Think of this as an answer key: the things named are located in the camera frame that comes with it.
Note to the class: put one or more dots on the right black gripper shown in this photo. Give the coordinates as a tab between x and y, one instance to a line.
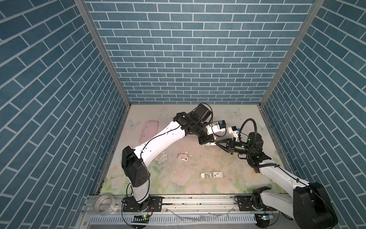
230	147

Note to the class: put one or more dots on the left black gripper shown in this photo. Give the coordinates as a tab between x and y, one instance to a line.
208	138

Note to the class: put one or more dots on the staple box sleeve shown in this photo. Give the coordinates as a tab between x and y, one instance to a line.
218	174

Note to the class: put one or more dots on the staple box tray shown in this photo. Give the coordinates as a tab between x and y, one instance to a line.
206	175

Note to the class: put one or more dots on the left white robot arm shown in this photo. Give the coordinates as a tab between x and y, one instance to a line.
136	160

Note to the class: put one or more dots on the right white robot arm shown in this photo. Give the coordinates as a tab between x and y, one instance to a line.
307	203

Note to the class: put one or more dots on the pink flat case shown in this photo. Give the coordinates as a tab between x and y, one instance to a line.
149	131

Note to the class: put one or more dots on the clear tape roll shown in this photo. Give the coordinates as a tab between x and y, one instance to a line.
105	204

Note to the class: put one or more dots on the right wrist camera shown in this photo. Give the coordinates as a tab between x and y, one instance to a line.
233	131

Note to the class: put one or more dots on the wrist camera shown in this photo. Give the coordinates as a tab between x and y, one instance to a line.
233	131
219	126

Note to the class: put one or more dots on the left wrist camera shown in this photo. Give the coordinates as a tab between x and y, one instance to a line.
219	126

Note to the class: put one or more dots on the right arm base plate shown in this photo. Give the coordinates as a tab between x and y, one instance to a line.
244	202

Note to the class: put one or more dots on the aluminium front rail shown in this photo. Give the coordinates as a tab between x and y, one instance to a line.
180	210

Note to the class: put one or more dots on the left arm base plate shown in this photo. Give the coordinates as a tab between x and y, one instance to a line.
152	203

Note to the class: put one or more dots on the aluminium corner post left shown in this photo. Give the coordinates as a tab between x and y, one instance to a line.
82	8

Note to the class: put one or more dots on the aluminium corner post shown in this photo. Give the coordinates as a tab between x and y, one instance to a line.
313	11
82	8

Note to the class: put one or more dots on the aluminium corner post right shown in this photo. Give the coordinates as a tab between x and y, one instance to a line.
313	11

